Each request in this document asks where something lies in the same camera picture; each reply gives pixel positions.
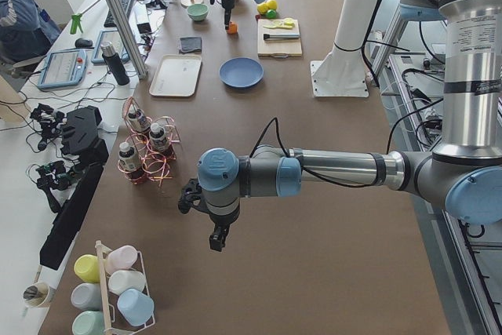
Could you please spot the black computer mouse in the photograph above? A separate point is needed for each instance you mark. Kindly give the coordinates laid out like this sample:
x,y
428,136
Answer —
x,y
83,43

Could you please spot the wooden cutting board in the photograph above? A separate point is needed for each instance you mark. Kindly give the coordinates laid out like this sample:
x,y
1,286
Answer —
x,y
279,48

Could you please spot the yellow plastic knife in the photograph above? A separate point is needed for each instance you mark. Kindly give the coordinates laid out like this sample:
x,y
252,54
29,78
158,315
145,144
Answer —
x,y
283,27

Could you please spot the black thermos bottle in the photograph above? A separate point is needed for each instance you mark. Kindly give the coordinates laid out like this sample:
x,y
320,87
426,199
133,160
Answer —
x,y
114,63

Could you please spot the blue plastic cup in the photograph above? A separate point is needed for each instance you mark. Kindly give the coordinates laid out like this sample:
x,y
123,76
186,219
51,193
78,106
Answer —
x,y
135,306

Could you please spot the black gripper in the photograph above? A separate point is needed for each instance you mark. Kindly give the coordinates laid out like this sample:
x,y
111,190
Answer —
x,y
220,223
227,5

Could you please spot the white wire cup rack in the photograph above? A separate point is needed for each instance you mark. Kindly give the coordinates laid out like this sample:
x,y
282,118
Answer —
x,y
114,322

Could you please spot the green lime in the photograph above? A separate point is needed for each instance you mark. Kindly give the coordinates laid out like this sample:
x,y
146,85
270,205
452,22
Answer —
x,y
271,14

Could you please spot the cream rabbit tray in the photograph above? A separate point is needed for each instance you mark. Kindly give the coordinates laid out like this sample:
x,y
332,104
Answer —
x,y
176,76

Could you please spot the orange mandarin fruit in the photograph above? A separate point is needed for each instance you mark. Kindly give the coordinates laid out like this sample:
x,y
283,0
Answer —
x,y
232,28

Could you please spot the tea bottle white cap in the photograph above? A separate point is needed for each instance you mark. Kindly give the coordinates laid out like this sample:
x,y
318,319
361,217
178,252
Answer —
x,y
129,161

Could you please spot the blue plate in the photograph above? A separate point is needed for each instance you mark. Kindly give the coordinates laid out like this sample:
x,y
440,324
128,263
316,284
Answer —
x,y
241,72

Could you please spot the green plastic cup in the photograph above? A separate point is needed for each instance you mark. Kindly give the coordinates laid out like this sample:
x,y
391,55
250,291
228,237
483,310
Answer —
x,y
88,323

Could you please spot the pink plastic cup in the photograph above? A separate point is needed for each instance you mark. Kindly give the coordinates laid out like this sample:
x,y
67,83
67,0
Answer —
x,y
121,258

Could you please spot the yellow plastic cup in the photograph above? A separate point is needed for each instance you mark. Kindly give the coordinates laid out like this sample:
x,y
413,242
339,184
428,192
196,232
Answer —
x,y
86,267

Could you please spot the green ceramic bowl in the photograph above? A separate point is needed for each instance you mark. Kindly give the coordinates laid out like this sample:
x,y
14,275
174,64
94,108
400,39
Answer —
x,y
198,12

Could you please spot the paper cup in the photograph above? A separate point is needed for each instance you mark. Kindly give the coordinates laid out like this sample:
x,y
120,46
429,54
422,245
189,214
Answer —
x,y
38,295

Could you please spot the steel muddler black tip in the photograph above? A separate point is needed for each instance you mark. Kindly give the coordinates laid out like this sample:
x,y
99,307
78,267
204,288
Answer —
x,y
280,37

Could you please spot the white camera pole base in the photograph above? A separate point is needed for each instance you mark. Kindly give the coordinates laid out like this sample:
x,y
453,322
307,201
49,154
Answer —
x,y
342,73

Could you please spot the grey folded cloth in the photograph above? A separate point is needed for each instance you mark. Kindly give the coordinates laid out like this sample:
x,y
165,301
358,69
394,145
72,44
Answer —
x,y
191,44

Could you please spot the yellow lemon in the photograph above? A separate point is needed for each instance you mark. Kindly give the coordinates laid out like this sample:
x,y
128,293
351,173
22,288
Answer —
x,y
272,4
262,8

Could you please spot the white plastic cup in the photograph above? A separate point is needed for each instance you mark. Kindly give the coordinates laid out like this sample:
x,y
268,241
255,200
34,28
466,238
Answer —
x,y
122,280

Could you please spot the grey plastic cup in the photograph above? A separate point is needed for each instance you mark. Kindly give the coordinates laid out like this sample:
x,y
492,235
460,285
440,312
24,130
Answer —
x,y
87,297

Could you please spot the copper wire bottle rack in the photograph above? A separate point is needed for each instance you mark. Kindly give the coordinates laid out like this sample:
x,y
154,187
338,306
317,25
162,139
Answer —
x,y
155,165

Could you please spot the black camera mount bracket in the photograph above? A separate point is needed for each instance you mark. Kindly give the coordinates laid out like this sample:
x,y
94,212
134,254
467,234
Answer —
x,y
192,198

